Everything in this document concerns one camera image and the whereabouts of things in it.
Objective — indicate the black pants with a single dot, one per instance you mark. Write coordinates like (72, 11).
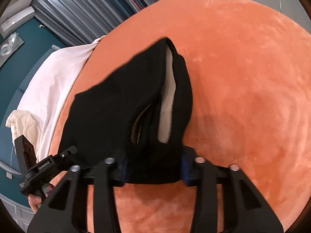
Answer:
(116, 106)

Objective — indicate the blue padded headboard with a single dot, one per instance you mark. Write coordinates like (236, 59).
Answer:
(17, 94)

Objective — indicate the grey wall picture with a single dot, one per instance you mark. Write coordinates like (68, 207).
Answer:
(9, 46)

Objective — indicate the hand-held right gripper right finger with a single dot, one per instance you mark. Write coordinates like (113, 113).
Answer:
(213, 194)

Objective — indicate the cream quilted comforter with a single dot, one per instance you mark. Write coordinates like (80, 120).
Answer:
(21, 123)

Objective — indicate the orange plush blanket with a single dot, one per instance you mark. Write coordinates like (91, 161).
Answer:
(243, 89)

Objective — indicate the white wall socket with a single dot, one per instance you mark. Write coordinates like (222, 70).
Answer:
(9, 175)

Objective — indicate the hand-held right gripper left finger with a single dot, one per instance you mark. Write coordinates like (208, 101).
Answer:
(102, 194)

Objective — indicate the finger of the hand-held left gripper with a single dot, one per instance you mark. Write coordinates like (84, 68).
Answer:
(69, 150)

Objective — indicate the white bed sheet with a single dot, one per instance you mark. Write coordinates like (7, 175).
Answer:
(55, 77)

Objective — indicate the white air conditioner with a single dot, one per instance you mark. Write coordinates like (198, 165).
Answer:
(15, 19)

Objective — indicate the person's left hand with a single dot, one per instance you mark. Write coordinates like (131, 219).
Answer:
(36, 200)

